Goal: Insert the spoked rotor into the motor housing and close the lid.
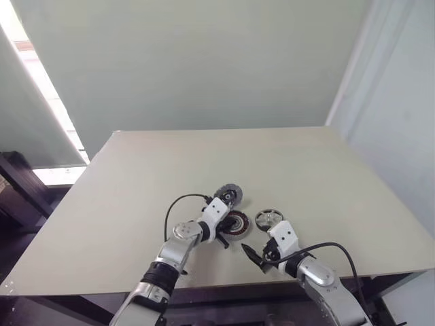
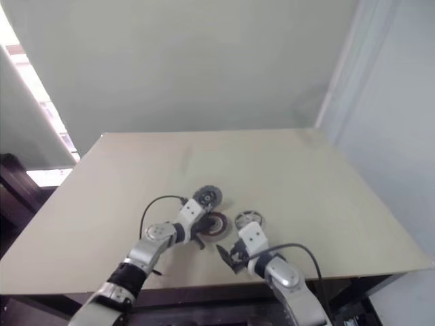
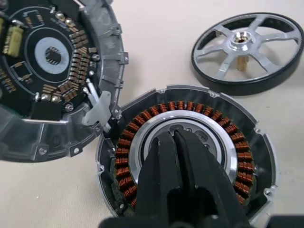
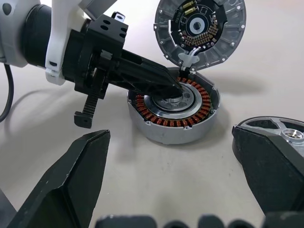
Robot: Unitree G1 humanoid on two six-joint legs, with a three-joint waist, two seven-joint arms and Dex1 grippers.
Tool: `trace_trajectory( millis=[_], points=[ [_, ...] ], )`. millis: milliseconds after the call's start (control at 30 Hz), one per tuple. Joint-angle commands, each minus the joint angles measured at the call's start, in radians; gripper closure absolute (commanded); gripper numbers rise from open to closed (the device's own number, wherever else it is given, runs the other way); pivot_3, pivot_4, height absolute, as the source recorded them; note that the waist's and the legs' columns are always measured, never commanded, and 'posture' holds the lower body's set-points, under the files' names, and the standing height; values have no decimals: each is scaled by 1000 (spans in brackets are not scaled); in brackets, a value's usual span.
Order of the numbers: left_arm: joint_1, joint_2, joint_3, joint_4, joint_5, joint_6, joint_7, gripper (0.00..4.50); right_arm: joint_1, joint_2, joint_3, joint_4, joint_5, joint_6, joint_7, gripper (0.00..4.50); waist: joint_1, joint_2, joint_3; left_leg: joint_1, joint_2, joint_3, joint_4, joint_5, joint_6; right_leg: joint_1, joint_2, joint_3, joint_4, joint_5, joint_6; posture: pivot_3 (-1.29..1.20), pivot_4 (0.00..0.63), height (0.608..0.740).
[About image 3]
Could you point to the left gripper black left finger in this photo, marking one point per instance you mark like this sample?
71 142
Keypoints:
156 171

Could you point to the motor cover with circuit board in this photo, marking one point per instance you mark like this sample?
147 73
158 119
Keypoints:
52 71

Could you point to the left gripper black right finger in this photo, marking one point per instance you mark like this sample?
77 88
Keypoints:
209 175

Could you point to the motor stator housing copper coils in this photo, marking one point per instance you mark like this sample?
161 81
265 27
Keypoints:
247 142

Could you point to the spoked silver black motor rotor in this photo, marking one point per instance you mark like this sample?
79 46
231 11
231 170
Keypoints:
240 40

